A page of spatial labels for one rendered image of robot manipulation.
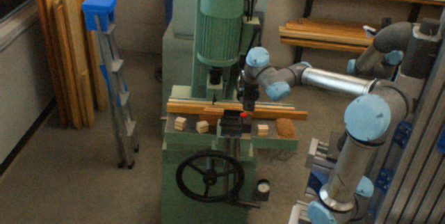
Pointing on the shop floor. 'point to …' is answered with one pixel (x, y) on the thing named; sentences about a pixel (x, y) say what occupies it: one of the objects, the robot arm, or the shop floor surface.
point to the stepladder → (105, 9)
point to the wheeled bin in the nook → (165, 8)
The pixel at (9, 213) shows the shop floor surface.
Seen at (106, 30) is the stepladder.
